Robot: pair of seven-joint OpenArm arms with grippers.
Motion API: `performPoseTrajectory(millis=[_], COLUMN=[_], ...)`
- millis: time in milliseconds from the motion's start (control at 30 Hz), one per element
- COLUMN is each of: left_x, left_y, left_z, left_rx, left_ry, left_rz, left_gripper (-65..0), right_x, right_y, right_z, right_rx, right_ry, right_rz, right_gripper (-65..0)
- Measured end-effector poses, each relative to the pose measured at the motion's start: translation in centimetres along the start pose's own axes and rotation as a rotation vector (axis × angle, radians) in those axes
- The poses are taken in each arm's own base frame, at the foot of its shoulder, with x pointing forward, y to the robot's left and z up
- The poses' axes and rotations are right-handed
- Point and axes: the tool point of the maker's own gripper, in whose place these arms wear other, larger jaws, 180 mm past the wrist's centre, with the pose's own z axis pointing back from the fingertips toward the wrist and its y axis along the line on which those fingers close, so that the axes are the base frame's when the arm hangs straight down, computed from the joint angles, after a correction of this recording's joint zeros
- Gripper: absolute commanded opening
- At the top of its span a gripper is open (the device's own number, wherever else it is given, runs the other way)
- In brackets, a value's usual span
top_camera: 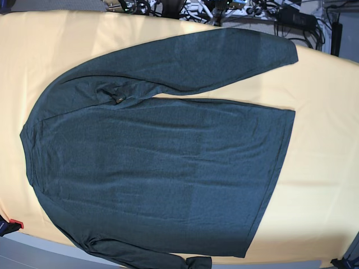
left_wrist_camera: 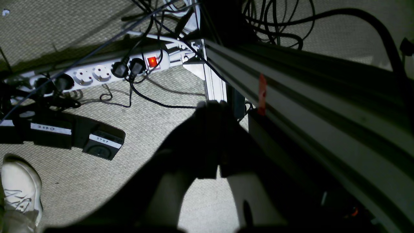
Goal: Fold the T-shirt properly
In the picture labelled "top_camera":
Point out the red and black clamp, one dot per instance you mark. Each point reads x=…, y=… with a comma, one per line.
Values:
x=10, y=226

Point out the white power strip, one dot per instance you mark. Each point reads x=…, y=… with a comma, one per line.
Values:
x=211, y=8

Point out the dark teal long-sleeve shirt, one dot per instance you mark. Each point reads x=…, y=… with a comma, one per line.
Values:
x=131, y=168

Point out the black corner clamp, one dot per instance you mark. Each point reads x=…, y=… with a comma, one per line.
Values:
x=345, y=263

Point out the black power adapter box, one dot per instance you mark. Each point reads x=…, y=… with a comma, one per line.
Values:
x=297, y=20

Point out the yellow table cover cloth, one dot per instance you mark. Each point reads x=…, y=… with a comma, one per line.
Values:
x=313, y=212

